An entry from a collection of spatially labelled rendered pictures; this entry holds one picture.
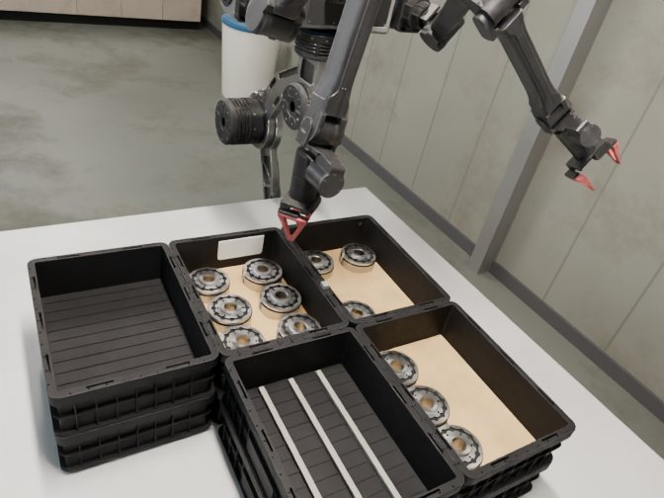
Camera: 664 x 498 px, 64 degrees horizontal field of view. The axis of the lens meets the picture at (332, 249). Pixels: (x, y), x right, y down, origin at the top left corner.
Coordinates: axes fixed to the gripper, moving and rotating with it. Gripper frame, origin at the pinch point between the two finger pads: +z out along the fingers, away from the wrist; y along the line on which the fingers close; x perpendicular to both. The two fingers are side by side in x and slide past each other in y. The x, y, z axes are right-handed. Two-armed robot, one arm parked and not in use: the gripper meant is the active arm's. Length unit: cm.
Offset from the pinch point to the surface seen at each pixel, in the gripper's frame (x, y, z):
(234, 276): 15.3, 5.7, 23.6
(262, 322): 2.1, -7.0, 23.4
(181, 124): 164, 248, 108
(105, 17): 349, 419, 102
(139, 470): 11, -44, 36
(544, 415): -63, -12, 16
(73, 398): 21, -49, 14
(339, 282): -10.4, 17.5, 23.4
